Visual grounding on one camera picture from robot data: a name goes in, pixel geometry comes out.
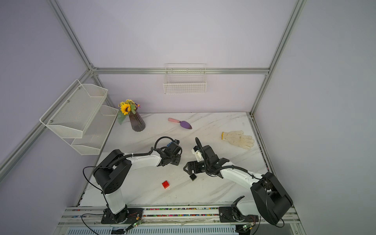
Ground red lego brick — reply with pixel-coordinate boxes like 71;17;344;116
162;181;170;189

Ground black lego brick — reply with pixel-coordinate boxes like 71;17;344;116
190;173;197;181

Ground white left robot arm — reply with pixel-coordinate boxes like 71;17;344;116
93;139;182;224

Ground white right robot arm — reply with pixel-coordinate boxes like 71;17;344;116
183;146;293;226

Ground purple garden trowel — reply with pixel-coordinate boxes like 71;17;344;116
168;118;192;130

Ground white knit work glove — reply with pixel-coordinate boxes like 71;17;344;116
221;131;255;150

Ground dark glass vase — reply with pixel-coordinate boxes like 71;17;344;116
129;112;146;132

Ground sunflower bouquet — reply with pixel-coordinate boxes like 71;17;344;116
117;99;140;125

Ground lower white mesh shelf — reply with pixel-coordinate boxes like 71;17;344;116
71;105;118;155

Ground white mesh shelf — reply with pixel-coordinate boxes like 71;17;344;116
71;105;118;155
40;80;108;139

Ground upper white mesh shelf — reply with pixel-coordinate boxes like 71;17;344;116
40;80;108;139

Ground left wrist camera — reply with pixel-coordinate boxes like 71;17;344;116
166;140;180;149

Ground white wire wall basket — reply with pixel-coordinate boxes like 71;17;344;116
163;63;207;95

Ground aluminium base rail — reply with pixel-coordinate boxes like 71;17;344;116
54;205;306;235

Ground aluminium frame post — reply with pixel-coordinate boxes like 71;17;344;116
249;0;306;117

